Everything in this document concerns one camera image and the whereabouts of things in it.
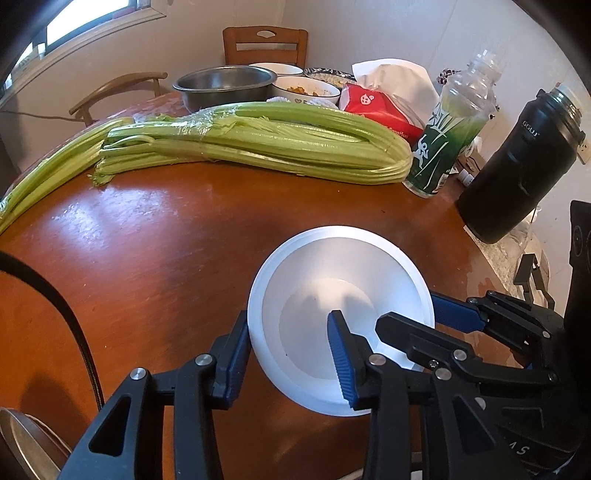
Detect steel mixing bowl far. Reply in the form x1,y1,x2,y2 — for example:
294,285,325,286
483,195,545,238
173,65,277,113

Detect black bracket on paper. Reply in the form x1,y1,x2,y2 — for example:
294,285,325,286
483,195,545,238
513,253,555,310

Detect wrapped celery bunch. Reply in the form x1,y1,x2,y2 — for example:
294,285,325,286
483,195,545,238
91,101,413,185

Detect white ceramic bowl behind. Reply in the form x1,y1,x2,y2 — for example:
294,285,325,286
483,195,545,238
252,62,304,77

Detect window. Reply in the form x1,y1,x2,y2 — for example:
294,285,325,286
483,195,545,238
1,1,166,97

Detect black thermos flask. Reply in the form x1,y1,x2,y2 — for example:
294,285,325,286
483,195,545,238
456,84,585,244

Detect long celery bunch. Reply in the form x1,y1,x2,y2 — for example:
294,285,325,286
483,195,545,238
1,117,133,232

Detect curved wooden armchair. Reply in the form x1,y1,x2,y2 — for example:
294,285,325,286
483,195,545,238
68,71,168,126

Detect patterned ceramic plate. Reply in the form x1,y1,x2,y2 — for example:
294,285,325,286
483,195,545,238
304,67,356,90

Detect wooden chair with backrest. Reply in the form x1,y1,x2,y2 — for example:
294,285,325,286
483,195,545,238
222,26,308,69

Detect white ceramic food bowl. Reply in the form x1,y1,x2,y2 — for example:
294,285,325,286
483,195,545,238
273,76,341,105

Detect shallow steel round pan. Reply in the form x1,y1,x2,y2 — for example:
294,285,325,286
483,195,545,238
1,407,71,480

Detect green label plastic bottle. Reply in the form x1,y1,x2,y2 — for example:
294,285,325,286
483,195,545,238
404,49,503,198

